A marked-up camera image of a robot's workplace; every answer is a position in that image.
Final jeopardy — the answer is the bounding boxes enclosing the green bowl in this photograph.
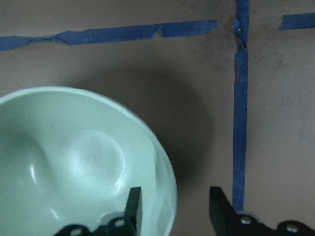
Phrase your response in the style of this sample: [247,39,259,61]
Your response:
[0,87,177,236]

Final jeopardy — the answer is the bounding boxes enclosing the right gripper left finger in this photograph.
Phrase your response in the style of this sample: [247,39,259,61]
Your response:
[55,187,142,236]

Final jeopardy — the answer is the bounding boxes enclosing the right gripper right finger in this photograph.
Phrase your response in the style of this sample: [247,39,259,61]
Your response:
[209,186,315,236]

